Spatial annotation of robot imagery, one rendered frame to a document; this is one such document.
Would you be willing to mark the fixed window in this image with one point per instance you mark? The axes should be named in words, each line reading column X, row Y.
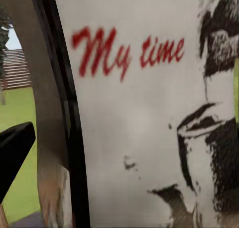
column 20, row 207

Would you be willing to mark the bottle of coffee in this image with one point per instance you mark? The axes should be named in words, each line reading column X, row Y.
column 135, row 111

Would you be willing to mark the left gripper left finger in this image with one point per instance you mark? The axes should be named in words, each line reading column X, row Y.
column 15, row 143

